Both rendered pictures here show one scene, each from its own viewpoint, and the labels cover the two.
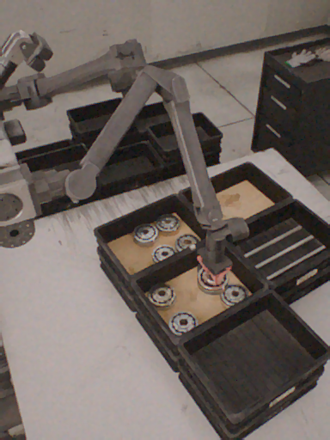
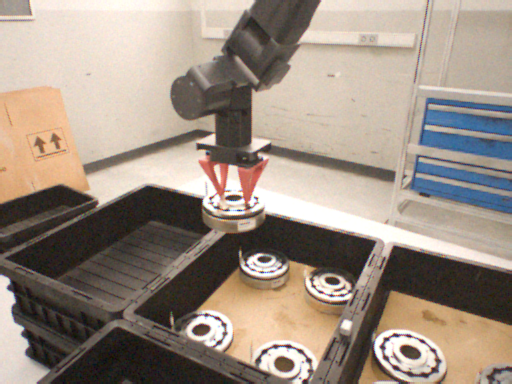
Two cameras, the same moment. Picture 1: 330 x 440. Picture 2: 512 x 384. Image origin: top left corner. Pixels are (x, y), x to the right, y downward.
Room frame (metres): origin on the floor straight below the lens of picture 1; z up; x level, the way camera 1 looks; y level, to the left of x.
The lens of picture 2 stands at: (1.49, -0.43, 1.33)
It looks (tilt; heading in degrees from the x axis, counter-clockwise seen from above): 24 degrees down; 150
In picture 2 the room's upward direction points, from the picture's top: straight up
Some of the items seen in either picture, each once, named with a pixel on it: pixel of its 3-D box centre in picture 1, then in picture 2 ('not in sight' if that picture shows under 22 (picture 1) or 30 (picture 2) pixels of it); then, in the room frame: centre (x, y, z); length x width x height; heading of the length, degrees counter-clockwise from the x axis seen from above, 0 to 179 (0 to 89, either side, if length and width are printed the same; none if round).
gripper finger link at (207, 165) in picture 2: (215, 269); (228, 171); (0.95, -0.16, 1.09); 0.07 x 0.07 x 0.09; 31
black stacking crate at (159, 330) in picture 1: (198, 294); (270, 301); (1.02, -0.12, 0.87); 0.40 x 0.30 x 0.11; 122
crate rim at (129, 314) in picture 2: (199, 285); (270, 277); (1.02, -0.12, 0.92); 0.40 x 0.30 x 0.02; 122
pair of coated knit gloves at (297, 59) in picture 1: (301, 58); not in sight; (2.82, -0.88, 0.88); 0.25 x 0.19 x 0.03; 114
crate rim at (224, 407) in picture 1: (254, 349); (136, 235); (0.76, -0.28, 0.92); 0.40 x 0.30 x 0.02; 122
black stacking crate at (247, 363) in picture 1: (252, 357); (139, 256); (0.76, -0.28, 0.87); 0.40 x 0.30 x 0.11; 122
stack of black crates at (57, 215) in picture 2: not in sight; (46, 253); (-0.24, -0.46, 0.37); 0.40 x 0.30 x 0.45; 114
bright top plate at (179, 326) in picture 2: (235, 295); (201, 333); (1.02, -0.25, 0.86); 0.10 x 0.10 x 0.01
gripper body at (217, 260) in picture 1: (214, 253); (233, 129); (0.95, -0.15, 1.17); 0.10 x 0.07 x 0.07; 31
